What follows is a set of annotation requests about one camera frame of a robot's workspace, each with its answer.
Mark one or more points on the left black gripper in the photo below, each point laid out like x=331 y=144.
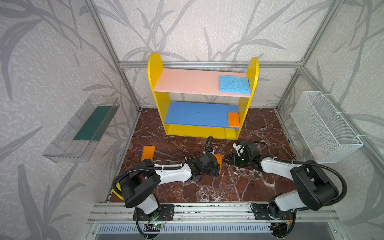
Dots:
x=214 y=163

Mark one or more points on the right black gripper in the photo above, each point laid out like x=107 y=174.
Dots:
x=237 y=156

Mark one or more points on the orange yellow sponge floor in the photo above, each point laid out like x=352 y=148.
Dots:
x=219 y=159

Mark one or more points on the yellow orange sponge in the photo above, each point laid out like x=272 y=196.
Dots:
x=233 y=120

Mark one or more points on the blue sponge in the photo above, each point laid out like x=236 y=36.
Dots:
x=242 y=86
x=227 y=84

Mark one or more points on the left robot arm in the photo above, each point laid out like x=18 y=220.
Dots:
x=135 y=187

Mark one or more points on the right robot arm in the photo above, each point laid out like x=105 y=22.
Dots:
x=316 y=185

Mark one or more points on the yellow shelf unit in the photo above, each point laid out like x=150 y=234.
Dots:
x=191 y=119

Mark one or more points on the left controller board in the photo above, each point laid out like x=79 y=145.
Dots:
x=154 y=227

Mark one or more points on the controller board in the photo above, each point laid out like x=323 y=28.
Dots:
x=154 y=227
x=280 y=231

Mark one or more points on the right controller board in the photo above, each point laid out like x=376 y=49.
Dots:
x=280 y=231

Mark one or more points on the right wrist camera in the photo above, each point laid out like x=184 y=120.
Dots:
x=239 y=149

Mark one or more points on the white wire mesh basket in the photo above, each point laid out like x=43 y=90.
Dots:
x=326 y=132

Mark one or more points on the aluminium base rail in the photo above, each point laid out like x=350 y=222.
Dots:
x=212 y=220

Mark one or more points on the clear plastic wall bin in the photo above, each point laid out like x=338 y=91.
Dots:
x=79 y=138

